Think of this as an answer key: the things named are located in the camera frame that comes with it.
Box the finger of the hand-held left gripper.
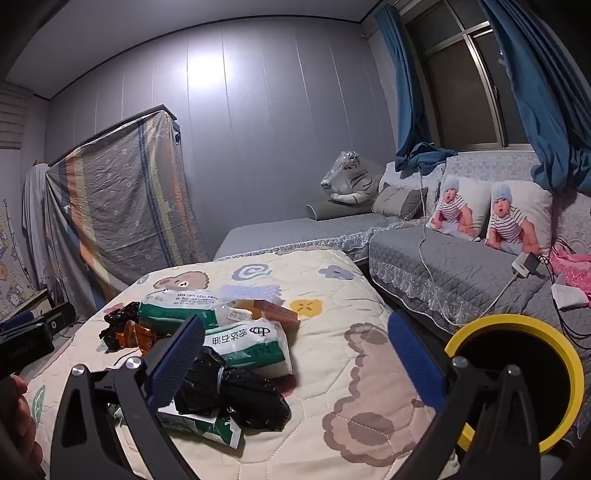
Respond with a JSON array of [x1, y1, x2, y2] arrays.
[[0, 302, 77, 333]]

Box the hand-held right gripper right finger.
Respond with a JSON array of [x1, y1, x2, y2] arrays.
[[387, 311, 542, 480]]

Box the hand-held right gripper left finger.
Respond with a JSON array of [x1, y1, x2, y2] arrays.
[[50, 315, 218, 480]]

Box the white green milk bag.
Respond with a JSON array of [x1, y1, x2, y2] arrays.
[[139, 290, 227, 335], [111, 401, 243, 449]]

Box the black plastic bag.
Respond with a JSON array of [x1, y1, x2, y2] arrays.
[[174, 346, 291, 432]]

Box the yellow rimmed black bin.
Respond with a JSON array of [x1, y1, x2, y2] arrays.
[[444, 314, 585, 454]]

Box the person's left hand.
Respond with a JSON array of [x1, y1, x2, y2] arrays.
[[10, 375, 44, 467]]

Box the orange toy pieces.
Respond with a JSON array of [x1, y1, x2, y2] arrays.
[[113, 320, 158, 354]]

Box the black crumpled wrapper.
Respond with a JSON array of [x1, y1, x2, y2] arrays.
[[99, 302, 141, 352]]

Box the clear plastic packet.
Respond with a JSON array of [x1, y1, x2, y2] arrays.
[[217, 307, 254, 326]]

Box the white green tissue pack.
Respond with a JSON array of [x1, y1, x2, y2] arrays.
[[203, 318, 294, 377]]

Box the cartoon printed blanket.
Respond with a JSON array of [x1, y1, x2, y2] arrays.
[[18, 247, 462, 480]]

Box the grey quilted sofa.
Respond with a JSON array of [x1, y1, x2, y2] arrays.
[[368, 150, 591, 444]]

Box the plain grey hanging cloth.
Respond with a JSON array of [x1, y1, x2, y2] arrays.
[[21, 161, 58, 289]]

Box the brown cardboard box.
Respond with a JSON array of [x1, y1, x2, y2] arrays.
[[233, 299, 300, 330]]

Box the striped grey cloth cover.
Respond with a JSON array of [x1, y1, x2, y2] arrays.
[[44, 108, 211, 315]]

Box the white power adapter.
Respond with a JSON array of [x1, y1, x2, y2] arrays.
[[512, 251, 541, 279]]

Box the baby print pillow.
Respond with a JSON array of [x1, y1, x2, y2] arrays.
[[485, 180, 553, 257], [426, 174, 492, 241]]

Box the grey square pillow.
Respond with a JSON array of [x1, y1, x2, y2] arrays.
[[372, 182, 428, 221]]

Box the small white box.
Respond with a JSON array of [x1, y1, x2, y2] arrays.
[[551, 282, 591, 311]]

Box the grey bed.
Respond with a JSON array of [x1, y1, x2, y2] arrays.
[[213, 212, 402, 264]]

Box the grey bolster cushion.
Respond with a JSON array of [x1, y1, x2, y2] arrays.
[[306, 199, 375, 221]]

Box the pink cloth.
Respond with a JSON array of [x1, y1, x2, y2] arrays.
[[549, 242, 591, 296]]

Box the white tiger plush toy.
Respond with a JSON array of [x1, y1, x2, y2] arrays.
[[321, 151, 386, 205]]

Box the white window blind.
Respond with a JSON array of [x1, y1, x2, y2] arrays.
[[0, 83, 35, 151]]

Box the blue curtain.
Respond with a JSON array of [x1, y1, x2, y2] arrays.
[[480, 0, 591, 192], [374, 4, 458, 174]]

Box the metal framed window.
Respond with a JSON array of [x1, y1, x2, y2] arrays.
[[402, 0, 536, 151]]

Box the cartoon wall poster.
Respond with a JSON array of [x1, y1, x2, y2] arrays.
[[0, 198, 35, 319]]

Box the white cable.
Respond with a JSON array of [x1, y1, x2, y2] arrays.
[[418, 173, 515, 327]]

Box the black cable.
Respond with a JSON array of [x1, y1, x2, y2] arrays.
[[540, 237, 591, 352]]

